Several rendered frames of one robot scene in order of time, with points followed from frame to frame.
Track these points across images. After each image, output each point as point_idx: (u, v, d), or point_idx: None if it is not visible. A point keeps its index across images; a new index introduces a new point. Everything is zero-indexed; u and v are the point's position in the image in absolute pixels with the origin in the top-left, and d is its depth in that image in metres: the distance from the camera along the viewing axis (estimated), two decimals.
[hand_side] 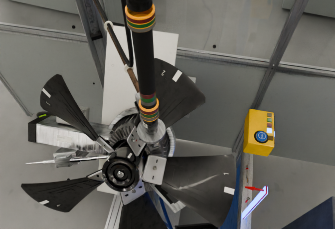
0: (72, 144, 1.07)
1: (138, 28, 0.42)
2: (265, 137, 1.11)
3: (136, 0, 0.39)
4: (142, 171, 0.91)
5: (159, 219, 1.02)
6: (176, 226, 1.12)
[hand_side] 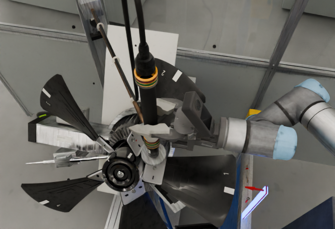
0: (72, 144, 1.07)
1: (144, 86, 0.53)
2: None
3: (143, 69, 0.50)
4: (142, 171, 0.91)
5: (159, 219, 1.02)
6: (176, 226, 1.12)
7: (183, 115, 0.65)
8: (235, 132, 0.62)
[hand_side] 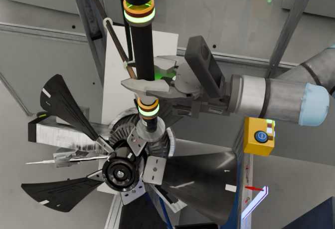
0: (72, 144, 1.07)
1: (136, 22, 0.41)
2: (265, 137, 1.11)
3: None
4: (142, 171, 0.91)
5: (159, 219, 1.02)
6: (176, 226, 1.12)
7: (186, 73, 0.53)
8: (251, 90, 0.50)
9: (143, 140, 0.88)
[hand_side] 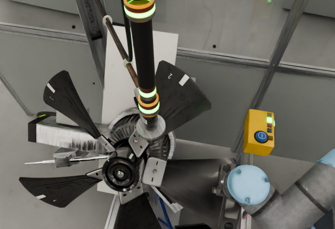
0: (72, 144, 1.07)
1: (137, 18, 0.41)
2: (265, 137, 1.11)
3: None
4: (142, 172, 0.91)
5: (154, 220, 1.03)
6: (176, 226, 1.12)
7: None
8: None
9: (145, 142, 0.88)
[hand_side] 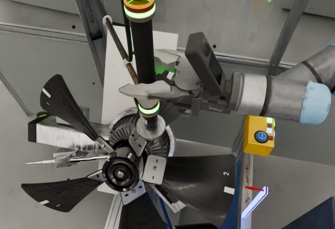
0: (72, 144, 1.07)
1: (137, 18, 0.41)
2: (265, 137, 1.11)
3: None
4: None
5: (82, 197, 1.05)
6: (176, 226, 1.12)
7: (187, 70, 0.52)
8: (252, 88, 0.49)
9: (159, 180, 0.91)
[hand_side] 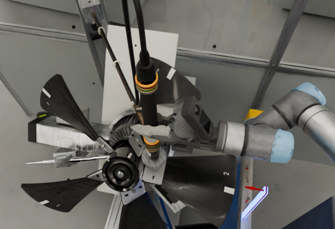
0: (72, 144, 1.07)
1: (145, 92, 0.55)
2: None
3: (144, 75, 0.51)
4: None
5: (82, 197, 1.05)
6: (176, 226, 1.12)
7: (183, 119, 0.66)
8: (234, 136, 0.64)
9: (159, 180, 0.91)
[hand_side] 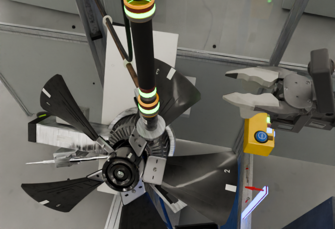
0: (72, 144, 1.07)
1: (137, 18, 0.41)
2: (265, 137, 1.11)
3: None
4: None
5: (82, 197, 1.05)
6: (176, 226, 1.12)
7: (294, 86, 0.50)
8: None
9: (159, 180, 0.91)
